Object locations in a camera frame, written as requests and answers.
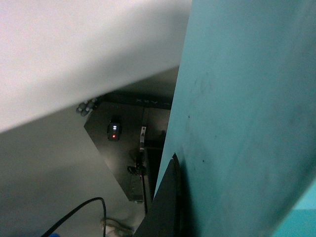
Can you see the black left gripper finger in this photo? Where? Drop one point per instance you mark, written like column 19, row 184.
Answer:
column 163, row 218

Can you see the turquoise plastic bin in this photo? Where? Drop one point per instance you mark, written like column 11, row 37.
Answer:
column 243, row 117

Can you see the black equipment cabinet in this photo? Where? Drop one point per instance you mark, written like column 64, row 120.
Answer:
column 129, row 131

